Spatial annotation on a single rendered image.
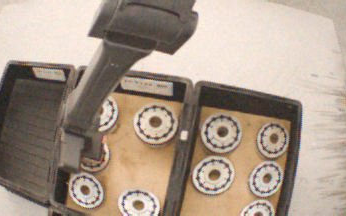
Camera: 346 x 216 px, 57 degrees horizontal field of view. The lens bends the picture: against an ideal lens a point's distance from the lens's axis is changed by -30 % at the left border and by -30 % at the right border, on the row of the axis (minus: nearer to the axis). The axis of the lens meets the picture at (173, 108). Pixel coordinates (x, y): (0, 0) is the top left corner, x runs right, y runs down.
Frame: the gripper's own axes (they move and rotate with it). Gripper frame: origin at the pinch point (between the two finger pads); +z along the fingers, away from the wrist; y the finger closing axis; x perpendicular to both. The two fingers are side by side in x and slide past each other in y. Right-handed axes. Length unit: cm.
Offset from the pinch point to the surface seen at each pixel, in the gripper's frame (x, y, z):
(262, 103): 19.2, 39.1, -1.0
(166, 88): 18.7, 15.5, -0.8
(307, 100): 33, 60, 20
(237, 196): -4.2, 37.5, 4.4
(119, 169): -1.6, 7.6, 4.2
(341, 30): 135, 119, 97
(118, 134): 7.5, 5.7, 4.7
